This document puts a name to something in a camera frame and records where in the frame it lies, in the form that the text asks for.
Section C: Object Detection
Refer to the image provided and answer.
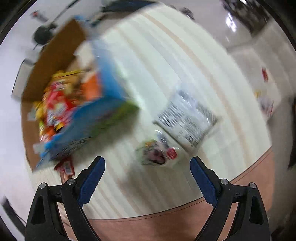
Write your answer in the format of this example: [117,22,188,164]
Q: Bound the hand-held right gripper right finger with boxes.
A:
[190,156,270,241]

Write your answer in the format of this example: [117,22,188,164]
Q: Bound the dark red snack packet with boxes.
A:
[54,158,75,183]

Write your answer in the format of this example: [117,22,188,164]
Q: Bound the white grey-print snack packet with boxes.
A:
[153,89,223,149]

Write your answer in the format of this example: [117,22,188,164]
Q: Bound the white red snack packet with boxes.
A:
[254,89,275,120]

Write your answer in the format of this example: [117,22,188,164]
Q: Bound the cardboard box blue print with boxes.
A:
[21,19,140,172]

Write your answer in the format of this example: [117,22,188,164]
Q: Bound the clear snack packet red mark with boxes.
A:
[135,134,183,166]

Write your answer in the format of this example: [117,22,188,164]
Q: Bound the white padded chair black frame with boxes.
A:
[228,22,296,122]

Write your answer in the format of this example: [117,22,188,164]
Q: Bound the white boxy snack packet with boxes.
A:
[75,43,96,71]

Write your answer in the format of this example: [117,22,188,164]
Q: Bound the large yellow red chip bag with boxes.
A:
[43,81,78,131]

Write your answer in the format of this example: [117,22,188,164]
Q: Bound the yellow round-print snack packet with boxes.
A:
[51,70,82,83]

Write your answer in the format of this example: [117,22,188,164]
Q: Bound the orange snack packet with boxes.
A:
[80,73,103,103]

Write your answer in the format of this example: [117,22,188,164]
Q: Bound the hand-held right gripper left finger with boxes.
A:
[25,156,106,241]

